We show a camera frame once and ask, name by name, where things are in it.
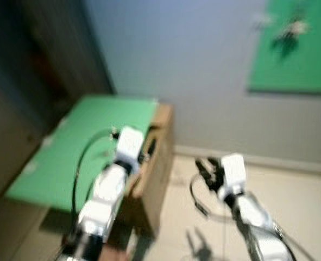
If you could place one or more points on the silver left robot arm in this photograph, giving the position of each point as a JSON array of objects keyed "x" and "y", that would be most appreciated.
[{"x": 103, "y": 190}]

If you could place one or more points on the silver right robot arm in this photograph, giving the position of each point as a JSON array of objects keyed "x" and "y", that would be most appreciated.
[{"x": 252, "y": 212}]

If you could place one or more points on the brown cardboard box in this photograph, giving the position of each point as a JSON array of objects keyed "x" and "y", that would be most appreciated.
[{"x": 157, "y": 163}]

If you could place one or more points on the green board on cardboard box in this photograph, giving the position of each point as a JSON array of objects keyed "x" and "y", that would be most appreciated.
[{"x": 68, "y": 152}]

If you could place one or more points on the dark brown door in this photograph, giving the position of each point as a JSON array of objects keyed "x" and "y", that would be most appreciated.
[{"x": 35, "y": 65}]

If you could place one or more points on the clear tape piece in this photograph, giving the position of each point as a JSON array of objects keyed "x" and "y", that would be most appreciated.
[{"x": 260, "y": 22}]

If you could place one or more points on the key bunch with white charm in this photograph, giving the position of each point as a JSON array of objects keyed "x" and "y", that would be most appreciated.
[{"x": 294, "y": 27}]

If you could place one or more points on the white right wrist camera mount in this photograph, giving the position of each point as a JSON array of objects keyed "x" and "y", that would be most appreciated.
[{"x": 233, "y": 171}]

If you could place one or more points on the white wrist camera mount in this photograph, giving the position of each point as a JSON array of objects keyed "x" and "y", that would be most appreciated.
[
  {"x": 128, "y": 147},
  {"x": 233, "y": 171}
]

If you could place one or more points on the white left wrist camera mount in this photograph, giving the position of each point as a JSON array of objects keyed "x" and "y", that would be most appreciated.
[{"x": 128, "y": 147}]

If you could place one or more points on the large green wall board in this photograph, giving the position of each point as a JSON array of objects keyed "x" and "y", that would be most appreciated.
[{"x": 296, "y": 65}]

